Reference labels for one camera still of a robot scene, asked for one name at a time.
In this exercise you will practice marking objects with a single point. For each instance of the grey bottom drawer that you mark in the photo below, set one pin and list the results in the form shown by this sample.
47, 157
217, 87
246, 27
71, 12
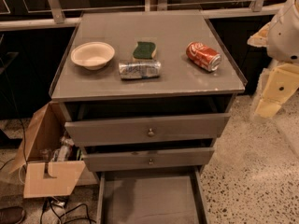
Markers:
154, 196

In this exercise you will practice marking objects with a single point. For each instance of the grey top drawer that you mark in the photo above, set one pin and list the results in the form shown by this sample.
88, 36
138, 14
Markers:
104, 132

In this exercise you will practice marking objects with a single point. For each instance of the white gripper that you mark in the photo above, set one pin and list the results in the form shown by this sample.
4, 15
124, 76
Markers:
285, 37

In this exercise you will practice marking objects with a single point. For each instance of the grey middle drawer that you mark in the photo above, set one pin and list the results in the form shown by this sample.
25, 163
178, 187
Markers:
148, 159

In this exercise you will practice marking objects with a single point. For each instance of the plastic bottle in box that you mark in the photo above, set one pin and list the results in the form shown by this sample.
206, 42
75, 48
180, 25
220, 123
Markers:
65, 149

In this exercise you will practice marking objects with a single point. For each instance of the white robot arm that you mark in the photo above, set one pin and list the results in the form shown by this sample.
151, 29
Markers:
280, 37

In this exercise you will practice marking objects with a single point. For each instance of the grey drawer cabinet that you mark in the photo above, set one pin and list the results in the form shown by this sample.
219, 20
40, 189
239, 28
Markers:
181, 89

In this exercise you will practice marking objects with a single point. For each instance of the green yellow sponge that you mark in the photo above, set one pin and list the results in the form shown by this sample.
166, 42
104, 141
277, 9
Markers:
144, 50

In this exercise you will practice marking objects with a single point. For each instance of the metal railing frame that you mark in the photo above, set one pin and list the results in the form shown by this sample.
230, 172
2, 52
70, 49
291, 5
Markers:
41, 14

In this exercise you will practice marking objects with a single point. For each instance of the brown cardboard box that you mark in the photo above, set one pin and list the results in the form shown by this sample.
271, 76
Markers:
41, 138

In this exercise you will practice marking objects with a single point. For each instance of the grey drawer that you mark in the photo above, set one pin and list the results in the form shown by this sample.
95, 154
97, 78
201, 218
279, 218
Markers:
148, 159
154, 196
104, 132

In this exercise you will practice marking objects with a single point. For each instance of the dark brown shoe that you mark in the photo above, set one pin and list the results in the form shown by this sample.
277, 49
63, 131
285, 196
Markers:
12, 215

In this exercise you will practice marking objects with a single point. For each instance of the silver crushed can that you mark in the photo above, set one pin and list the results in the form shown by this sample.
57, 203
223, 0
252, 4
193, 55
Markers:
140, 69

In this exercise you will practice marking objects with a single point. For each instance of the beige paper bowl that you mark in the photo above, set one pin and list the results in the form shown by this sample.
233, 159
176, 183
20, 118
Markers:
92, 55

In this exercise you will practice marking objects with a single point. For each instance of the red cola can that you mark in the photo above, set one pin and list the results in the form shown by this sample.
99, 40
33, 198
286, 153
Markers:
203, 56

